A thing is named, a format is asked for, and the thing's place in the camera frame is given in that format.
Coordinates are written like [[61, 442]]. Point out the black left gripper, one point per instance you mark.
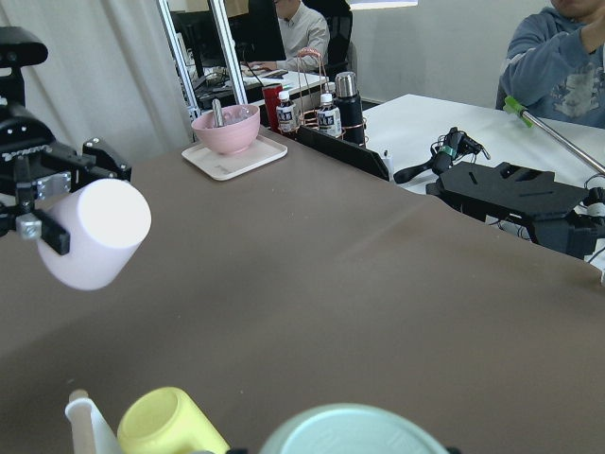
[[23, 140]]

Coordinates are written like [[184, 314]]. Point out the pink plastic cup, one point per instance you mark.
[[107, 221]]

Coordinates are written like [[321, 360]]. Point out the green plastic cup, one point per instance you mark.
[[350, 428]]

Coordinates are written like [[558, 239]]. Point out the yellow plastic cup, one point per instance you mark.
[[168, 420]]

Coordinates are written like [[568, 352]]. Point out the cream tray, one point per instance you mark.
[[224, 167]]

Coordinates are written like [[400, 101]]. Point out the pink bowl with ice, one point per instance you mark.
[[241, 126]]

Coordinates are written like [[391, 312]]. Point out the red can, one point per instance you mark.
[[271, 100]]

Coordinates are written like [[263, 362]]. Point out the small drink bottle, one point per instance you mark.
[[286, 113], [328, 116]]

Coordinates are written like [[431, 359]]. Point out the person in grey shirt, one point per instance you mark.
[[305, 36]]

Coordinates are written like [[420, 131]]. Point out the black thermos bottle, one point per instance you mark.
[[349, 103]]

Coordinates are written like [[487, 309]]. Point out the person in blue hoodie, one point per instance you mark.
[[555, 63]]

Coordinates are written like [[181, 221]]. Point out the white wire cup rack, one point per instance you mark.
[[90, 431]]

